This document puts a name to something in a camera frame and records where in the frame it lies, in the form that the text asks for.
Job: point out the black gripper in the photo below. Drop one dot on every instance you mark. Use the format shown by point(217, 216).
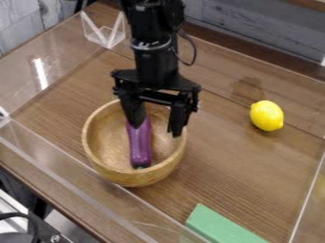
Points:
point(155, 82)

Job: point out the purple toy eggplant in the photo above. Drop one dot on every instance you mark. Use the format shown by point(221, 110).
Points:
point(141, 149)

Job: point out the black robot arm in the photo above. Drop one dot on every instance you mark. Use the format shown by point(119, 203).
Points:
point(155, 21)

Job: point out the brown wooden bowl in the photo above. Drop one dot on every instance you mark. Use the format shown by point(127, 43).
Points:
point(106, 144)

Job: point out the yellow toy lemon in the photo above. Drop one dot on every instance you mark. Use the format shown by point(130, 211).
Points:
point(266, 116)

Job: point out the green foam block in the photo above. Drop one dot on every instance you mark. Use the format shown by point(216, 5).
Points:
point(217, 228)

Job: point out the clear acrylic corner bracket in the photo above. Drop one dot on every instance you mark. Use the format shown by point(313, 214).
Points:
point(106, 37)

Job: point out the clear acrylic tray wall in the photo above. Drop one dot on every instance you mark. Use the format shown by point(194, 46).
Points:
point(262, 178)

